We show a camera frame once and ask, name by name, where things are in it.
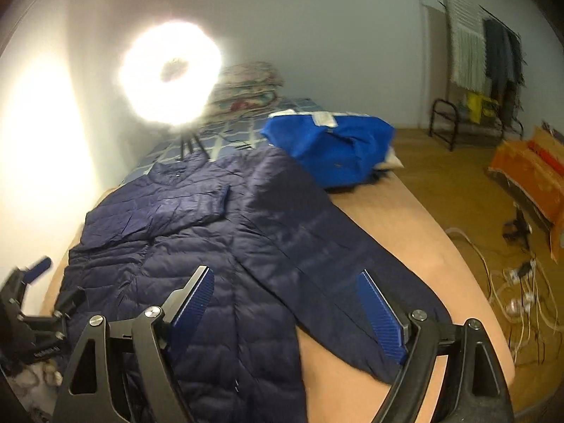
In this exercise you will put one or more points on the black floor device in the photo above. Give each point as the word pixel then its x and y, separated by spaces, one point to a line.
pixel 517 227

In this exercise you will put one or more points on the blue checked bed sheet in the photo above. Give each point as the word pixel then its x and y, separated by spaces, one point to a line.
pixel 246 130

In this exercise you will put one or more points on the navy puffer jacket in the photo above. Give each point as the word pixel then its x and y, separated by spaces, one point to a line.
pixel 220 238

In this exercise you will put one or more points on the beige leaning board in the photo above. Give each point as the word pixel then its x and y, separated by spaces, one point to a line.
pixel 434 66

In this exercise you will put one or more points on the yellow bag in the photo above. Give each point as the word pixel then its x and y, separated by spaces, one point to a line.
pixel 480 105

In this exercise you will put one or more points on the dark hanging clothes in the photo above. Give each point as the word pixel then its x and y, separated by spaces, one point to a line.
pixel 502 57

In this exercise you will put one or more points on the blue and white jacket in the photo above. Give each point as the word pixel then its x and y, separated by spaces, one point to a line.
pixel 335 150

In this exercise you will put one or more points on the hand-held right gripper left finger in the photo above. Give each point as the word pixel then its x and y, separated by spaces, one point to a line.
pixel 194 306

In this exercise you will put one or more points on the orange box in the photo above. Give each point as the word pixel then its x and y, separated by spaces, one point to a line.
pixel 524 167

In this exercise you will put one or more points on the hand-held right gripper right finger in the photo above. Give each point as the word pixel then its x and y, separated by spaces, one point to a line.
pixel 380 317

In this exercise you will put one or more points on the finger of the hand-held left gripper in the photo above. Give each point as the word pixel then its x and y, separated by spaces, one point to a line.
pixel 37 268
pixel 71 300

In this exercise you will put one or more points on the white striped towel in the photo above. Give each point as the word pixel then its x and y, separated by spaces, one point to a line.
pixel 467 39

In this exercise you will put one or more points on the tan blanket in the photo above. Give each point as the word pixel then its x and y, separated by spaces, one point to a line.
pixel 418 238

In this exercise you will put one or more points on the folded floral quilt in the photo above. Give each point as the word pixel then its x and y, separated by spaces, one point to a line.
pixel 251 83

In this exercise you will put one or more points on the black metal rack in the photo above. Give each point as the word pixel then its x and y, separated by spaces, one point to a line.
pixel 443 119

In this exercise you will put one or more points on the black tripod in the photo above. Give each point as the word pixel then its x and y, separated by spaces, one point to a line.
pixel 194 141

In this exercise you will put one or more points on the clothes drying rack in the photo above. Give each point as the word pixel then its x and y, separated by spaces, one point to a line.
pixel 445 31

